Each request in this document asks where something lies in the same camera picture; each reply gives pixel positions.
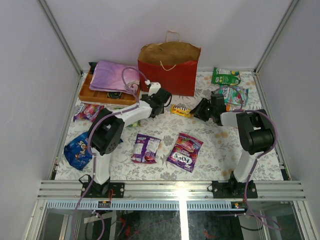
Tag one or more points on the teal Fox's candy bag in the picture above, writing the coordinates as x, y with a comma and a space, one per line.
234, 95

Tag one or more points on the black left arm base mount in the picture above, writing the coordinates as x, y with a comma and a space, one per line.
110, 190

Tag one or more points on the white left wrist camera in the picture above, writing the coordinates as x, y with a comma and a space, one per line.
152, 87

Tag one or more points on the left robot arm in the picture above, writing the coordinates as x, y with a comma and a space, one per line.
105, 133

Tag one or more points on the wooden compartment tray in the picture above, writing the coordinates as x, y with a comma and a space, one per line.
101, 97

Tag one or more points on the red paper bag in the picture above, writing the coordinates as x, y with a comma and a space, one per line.
173, 64

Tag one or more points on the dark rolled patterned cloth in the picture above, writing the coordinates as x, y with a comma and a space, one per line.
114, 95

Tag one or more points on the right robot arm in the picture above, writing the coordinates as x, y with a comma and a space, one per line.
257, 132

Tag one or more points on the dark patterned cloth at back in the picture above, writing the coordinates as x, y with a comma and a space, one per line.
92, 66

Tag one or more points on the yellow green Fox's candy bag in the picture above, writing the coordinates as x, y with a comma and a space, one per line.
135, 124

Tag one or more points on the aluminium front rail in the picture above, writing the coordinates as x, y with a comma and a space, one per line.
172, 190

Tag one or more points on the orange snack packet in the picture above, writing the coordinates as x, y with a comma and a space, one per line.
228, 107

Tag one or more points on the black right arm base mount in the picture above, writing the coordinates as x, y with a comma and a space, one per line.
232, 189

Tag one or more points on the purple Fox's berries bag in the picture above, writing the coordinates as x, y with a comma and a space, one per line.
185, 152

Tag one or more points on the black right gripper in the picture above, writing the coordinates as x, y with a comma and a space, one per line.
197, 111

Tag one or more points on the green candy packet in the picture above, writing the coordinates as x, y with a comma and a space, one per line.
225, 77

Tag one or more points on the blue Oreo snack bag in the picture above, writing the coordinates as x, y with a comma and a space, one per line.
76, 152

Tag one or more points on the purple white candy bag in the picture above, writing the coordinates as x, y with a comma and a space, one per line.
145, 149

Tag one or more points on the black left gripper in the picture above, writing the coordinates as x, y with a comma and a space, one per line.
164, 94

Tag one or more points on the pink purple Fox's candy bag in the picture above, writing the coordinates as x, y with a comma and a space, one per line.
87, 111

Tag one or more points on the yellow M&M's packet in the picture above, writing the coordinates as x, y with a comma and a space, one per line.
180, 111

